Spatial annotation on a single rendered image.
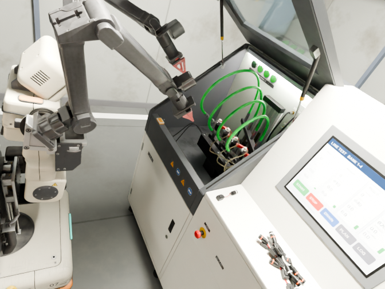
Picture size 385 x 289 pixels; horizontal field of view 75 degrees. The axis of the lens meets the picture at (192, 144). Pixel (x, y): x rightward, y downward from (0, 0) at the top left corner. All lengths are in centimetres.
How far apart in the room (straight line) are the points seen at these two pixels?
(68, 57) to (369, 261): 110
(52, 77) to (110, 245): 136
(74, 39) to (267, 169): 92
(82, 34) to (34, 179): 81
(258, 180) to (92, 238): 131
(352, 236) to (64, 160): 115
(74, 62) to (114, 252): 153
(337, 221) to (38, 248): 150
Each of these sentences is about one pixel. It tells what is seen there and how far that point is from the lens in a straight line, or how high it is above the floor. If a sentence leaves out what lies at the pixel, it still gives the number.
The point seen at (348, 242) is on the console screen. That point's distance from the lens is 111.
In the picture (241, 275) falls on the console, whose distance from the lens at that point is 113.
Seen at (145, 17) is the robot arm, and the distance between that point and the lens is 127.
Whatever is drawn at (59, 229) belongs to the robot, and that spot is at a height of 28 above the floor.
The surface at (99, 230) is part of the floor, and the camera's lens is 211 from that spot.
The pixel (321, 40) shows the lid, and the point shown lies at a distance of 96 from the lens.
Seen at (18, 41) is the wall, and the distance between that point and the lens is 303.
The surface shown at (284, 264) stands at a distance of 110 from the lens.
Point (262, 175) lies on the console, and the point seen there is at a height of 109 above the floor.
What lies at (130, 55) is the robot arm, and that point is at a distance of 77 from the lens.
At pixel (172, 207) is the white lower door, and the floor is 65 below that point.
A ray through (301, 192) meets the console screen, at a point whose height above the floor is 118.
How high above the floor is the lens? 179
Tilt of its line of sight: 35 degrees down
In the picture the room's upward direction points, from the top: 22 degrees clockwise
